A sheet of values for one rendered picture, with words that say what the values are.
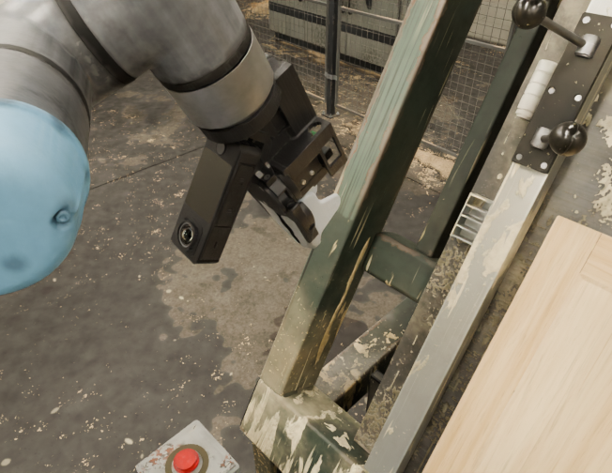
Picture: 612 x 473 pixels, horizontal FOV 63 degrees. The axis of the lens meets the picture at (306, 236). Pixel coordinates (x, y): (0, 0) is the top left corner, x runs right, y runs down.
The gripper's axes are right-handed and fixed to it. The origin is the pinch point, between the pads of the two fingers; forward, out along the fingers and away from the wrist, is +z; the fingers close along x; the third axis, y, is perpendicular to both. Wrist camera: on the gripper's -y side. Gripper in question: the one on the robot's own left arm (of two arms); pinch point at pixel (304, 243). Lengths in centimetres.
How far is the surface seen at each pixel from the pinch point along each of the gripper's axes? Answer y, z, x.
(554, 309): 17.6, 25.7, -18.8
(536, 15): 36.4, -2.3, -4.2
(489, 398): 4.1, 33.9, -17.7
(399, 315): 13, 71, 17
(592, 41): 42.3, 5.0, -7.9
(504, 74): 43.8, 16.5, 5.7
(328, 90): 153, 213, 240
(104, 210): -26, 141, 230
